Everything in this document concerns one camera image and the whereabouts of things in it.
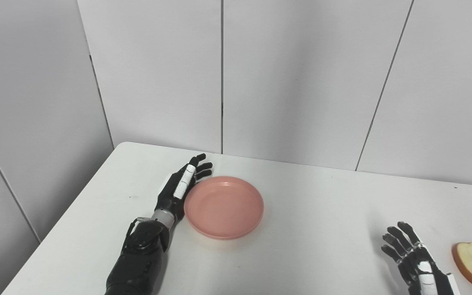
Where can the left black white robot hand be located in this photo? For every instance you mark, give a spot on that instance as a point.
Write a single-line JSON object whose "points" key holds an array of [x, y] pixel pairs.
{"points": [[178, 188]]}

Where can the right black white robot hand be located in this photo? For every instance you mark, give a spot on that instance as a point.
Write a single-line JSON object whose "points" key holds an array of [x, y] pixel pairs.
{"points": [[418, 266]]}

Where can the pink round plate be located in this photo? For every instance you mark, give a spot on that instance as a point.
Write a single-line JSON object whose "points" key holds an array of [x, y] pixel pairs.
{"points": [[223, 207]]}

